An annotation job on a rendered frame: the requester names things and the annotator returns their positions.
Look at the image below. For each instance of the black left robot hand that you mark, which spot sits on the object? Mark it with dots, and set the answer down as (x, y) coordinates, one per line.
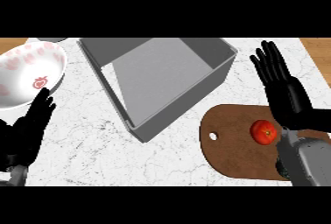
(27, 131)

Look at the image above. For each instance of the white bowl with pink print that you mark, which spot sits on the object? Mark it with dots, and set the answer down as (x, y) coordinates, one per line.
(26, 73)

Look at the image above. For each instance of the red tomato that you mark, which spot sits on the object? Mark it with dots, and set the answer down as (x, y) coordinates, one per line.
(263, 132)

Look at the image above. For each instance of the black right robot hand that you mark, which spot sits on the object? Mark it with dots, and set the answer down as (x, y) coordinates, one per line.
(290, 96)

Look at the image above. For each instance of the brown wooden cutting board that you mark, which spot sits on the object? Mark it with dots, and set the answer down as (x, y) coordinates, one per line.
(238, 143)

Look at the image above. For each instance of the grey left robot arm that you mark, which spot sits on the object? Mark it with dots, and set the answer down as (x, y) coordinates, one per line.
(15, 177)

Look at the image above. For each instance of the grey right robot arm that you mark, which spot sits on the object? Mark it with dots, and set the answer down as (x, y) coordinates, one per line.
(305, 161)

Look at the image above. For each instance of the grey open box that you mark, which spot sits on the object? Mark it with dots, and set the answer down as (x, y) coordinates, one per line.
(163, 84)

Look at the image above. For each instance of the grey round object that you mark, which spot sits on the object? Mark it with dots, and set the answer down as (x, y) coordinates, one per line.
(52, 39)

